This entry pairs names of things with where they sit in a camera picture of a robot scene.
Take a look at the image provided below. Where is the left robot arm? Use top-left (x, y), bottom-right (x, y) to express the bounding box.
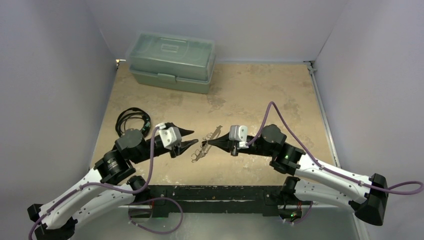
top-left (27, 122), bottom-right (198, 240)

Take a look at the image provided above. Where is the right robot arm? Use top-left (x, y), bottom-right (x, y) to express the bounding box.
top-left (202, 124), bottom-right (389, 226)

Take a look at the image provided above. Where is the green plastic toolbox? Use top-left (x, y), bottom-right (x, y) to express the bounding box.
top-left (126, 32), bottom-right (217, 94)

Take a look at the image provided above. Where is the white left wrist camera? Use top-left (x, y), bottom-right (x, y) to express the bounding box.
top-left (155, 122), bottom-right (182, 150)

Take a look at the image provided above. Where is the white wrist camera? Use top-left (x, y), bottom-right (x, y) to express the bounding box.
top-left (155, 122), bottom-right (182, 150)
top-left (229, 125), bottom-right (248, 149)

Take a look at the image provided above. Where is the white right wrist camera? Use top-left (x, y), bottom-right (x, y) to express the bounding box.
top-left (229, 125), bottom-right (248, 149)

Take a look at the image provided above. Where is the coiled black cable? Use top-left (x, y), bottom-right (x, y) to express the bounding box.
top-left (115, 107), bottom-right (152, 142)

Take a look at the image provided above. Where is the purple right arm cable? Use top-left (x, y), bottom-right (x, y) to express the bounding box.
top-left (246, 101), bottom-right (424, 226)

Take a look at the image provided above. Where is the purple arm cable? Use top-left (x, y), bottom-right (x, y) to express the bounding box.
top-left (28, 123), bottom-right (184, 240)
top-left (246, 101), bottom-right (424, 226)

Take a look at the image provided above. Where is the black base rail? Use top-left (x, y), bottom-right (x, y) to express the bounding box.
top-left (117, 184), bottom-right (316, 219)

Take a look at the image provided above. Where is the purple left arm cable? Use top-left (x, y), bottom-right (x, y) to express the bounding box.
top-left (28, 123), bottom-right (184, 240)

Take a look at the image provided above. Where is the aluminium frame rail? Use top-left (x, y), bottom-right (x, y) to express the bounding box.
top-left (303, 61), bottom-right (370, 240)

